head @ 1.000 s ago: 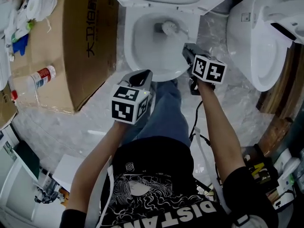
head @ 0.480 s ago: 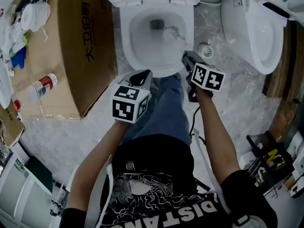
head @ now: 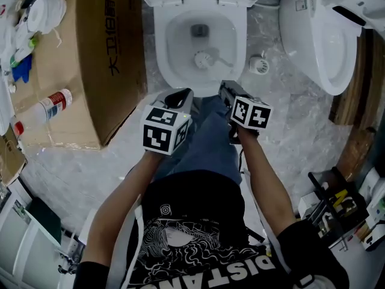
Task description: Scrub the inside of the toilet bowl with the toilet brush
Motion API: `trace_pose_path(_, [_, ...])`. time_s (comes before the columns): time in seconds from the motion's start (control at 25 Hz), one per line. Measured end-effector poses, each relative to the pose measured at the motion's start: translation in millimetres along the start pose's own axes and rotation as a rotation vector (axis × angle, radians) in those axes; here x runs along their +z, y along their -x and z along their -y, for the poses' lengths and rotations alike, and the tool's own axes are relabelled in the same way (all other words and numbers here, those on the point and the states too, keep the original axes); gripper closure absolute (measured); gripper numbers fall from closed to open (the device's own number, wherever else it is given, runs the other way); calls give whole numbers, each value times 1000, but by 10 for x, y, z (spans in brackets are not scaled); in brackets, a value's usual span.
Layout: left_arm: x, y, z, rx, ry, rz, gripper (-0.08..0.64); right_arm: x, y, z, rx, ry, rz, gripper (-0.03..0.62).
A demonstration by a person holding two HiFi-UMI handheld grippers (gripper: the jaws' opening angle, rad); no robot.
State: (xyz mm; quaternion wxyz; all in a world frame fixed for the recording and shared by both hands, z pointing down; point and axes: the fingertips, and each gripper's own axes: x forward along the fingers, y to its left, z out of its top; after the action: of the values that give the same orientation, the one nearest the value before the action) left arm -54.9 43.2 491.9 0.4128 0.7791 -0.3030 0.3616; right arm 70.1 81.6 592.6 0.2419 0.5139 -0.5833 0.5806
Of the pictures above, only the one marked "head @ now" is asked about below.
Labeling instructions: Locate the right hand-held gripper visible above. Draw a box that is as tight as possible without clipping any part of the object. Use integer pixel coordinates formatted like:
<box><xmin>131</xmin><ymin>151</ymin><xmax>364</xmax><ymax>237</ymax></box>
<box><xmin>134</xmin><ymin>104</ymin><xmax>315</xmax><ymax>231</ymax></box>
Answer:
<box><xmin>218</xmin><ymin>79</ymin><xmax>274</xmax><ymax>145</ymax></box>

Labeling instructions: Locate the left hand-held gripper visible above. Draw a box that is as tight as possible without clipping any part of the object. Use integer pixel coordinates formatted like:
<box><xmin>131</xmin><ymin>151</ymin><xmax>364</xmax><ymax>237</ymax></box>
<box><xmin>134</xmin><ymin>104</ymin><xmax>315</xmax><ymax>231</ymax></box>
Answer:
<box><xmin>141</xmin><ymin>87</ymin><xmax>194</xmax><ymax>157</ymax></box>

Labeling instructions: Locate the white toilet bowl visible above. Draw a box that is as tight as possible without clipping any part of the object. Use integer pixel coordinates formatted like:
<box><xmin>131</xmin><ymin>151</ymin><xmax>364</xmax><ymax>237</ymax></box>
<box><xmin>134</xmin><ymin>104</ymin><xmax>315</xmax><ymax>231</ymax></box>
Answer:
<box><xmin>128</xmin><ymin>0</ymin><xmax>282</xmax><ymax>98</ymax></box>

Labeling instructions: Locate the white toilet brush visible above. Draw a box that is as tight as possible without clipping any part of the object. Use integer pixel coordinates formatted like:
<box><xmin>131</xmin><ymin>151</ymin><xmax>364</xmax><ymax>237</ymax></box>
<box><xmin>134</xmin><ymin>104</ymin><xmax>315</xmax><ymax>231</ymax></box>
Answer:
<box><xmin>194</xmin><ymin>47</ymin><xmax>235</xmax><ymax>70</ymax></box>

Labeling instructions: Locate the person's left forearm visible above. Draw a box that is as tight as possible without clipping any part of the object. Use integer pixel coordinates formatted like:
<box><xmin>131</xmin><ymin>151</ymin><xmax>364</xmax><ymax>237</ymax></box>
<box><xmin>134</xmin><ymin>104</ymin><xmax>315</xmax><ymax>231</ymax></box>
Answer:
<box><xmin>79</xmin><ymin>151</ymin><xmax>165</xmax><ymax>267</ymax></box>

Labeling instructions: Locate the person's right forearm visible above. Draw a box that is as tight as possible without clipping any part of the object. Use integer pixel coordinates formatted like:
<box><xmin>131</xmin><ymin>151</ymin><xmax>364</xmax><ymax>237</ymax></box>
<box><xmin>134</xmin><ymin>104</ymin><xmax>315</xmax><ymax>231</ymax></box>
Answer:
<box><xmin>236</xmin><ymin>127</ymin><xmax>299</xmax><ymax>238</ymax></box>

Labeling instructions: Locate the white toilet brush holder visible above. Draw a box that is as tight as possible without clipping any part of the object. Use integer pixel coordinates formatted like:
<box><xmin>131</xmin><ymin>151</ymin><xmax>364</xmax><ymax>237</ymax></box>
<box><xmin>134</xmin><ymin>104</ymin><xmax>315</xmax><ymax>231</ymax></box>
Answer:
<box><xmin>248</xmin><ymin>52</ymin><xmax>270</xmax><ymax>75</ymax></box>

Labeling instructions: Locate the white toilet with black panel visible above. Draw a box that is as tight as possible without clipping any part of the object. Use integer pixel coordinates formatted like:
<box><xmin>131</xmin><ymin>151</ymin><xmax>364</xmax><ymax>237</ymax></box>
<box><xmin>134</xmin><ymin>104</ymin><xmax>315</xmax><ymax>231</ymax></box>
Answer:
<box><xmin>278</xmin><ymin>0</ymin><xmax>385</xmax><ymax>97</ymax></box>

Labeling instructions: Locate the white toilet paper roll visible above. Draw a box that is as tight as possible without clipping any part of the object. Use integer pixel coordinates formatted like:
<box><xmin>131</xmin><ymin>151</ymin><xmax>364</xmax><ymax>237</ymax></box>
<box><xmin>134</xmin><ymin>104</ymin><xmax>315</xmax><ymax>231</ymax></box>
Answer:
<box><xmin>26</xmin><ymin>0</ymin><xmax>68</xmax><ymax>36</ymax></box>

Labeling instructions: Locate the person's blue jeans leg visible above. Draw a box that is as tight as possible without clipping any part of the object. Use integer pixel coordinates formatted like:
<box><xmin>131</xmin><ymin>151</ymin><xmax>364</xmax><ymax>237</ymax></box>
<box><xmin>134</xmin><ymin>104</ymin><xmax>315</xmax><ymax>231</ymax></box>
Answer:
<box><xmin>152</xmin><ymin>94</ymin><xmax>245</xmax><ymax>187</ymax></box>

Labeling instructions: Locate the person's black printed t-shirt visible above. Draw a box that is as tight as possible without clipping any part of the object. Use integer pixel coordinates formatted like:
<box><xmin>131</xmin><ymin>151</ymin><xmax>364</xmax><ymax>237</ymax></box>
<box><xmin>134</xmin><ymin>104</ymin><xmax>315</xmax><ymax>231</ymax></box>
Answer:
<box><xmin>72</xmin><ymin>169</ymin><xmax>350</xmax><ymax>289</ymax></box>

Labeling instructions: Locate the white spray can red band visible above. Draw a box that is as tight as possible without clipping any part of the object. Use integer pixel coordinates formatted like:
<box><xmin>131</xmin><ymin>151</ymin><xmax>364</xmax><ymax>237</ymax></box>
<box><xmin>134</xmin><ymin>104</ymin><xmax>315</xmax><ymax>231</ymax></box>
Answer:
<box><xmin>29</xmin><ymin>88</ymin><xmax>74</xmax><ymax>123</ymax></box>

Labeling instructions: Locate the brown wooden board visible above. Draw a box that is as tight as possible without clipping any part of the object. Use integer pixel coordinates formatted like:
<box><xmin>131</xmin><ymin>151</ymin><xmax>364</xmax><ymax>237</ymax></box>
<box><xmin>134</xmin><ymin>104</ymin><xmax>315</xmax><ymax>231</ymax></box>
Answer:
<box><xmin>327</xmin><ymin>28</ymin><xmax>385</xmax><ymax>181</ymax></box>

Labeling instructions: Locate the large brown cardboard box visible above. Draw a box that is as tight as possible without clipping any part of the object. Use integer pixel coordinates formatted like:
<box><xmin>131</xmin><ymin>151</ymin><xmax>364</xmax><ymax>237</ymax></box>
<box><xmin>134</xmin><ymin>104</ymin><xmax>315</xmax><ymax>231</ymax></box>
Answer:
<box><xmin>11</xmin><ymin>0</ymin><xmax>149</xmax><ymax>151</ymax></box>

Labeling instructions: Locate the small bottle red cap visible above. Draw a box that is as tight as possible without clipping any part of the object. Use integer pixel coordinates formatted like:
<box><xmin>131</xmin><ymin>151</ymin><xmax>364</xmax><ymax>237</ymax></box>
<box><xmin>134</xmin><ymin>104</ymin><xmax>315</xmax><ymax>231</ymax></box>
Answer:
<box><xmin>11</xmin><ymin>120</ymin><xmax>25</xmax><ymax>137</ymax></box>

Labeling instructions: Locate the blue cloth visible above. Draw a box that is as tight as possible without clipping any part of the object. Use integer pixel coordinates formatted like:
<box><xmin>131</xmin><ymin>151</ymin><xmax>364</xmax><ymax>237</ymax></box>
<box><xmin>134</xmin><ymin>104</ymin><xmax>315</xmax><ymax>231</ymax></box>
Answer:
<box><xmin>11</xmin><ymin>54</ymin><xmax>34</xmax><ymax>84</ymax></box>

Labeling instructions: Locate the small flat cardboard box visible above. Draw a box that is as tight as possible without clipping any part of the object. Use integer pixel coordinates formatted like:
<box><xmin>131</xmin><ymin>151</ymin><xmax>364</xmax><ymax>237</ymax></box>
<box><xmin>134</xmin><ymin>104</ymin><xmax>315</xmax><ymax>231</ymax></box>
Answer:
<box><xmin>0</xmin><ymin>125</ymin><xmax>28</xmax><ymax>187</ymax></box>

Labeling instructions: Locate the white bottle green cap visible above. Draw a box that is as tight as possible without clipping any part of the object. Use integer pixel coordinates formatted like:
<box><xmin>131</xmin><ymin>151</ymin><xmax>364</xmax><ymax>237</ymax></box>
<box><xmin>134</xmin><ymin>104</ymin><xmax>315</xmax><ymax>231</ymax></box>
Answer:
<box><xmin>10</xmin><ymin>36</ymin><xmax>40</xmax><ymax>69</ymax></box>

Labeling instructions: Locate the white cabinet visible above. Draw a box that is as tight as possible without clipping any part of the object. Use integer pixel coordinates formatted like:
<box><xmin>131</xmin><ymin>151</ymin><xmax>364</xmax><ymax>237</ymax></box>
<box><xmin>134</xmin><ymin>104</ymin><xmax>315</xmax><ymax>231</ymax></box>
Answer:
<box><xmin>0</xmin><ymin>176</ymin><xmax>63</xmax><ymax>289</ymax></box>

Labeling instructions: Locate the white harness strap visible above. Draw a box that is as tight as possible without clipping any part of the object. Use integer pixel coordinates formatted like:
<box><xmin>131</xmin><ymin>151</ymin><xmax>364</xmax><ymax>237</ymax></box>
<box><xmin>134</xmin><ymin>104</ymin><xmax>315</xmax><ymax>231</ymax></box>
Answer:
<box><xmin>119</xmin><ymin>193</ymin><xmax>146</xmax><ymax>289</ymax></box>

